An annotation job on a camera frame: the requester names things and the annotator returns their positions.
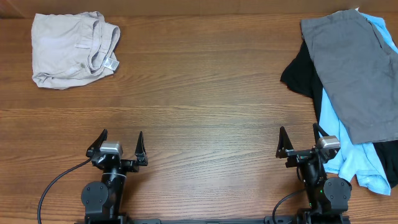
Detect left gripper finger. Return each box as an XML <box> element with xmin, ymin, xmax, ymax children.
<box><xmin>86</xmin><ymin>129</ymin><xmax>108</xmax><ymax>157</ymax></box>
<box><xmin>135</xmin><ymin>131</ymin><xmax>148</xmax><ymax>166</ymax></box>

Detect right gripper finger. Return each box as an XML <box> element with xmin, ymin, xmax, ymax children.
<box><xmin>313</xmin><ymin>123</ymin><xmax>329</xmax><ymax>143</ymax></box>
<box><xmin>275</xmin><ymin>126</ymin><xmax>294</xmax><ymax>159</ymax></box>

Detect grey shorts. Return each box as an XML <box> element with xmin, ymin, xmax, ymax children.
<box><xmin>300</xmin><ymin>9</ymin><xmax>397</xmax><ymax>144</ymax></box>

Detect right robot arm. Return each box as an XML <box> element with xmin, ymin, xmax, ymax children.
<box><xmin>272</xmin><ymin>123</ymin><xmax>352</xmax><ymax>224</ymax></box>

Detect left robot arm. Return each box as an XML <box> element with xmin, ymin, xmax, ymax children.
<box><xmin>81</xmin><ymin>130</ymin><xmax>148</xmax><ymax>224</ymax></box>

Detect light blue t-shirt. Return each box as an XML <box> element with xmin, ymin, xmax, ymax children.
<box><xmin>301</xmin><ymin>9</ymin><xmax>397</xmax><ymax>195</ymax></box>

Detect black garment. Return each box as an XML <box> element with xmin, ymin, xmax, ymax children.
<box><xmin>280</xmin><ymin>42</ymin><xmax>397</xmax><ymax>195</ymax></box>

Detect beige folded shorts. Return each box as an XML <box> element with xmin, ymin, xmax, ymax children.
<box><xmin>31</xmin><ymin>11</ymin><xmax>121</xmax><ymax>90</ymax></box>

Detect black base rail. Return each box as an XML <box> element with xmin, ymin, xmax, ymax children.
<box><xmin>77</xmin><ymin>215</ymin><xmax>351</xmax><ymax>224</ymax></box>

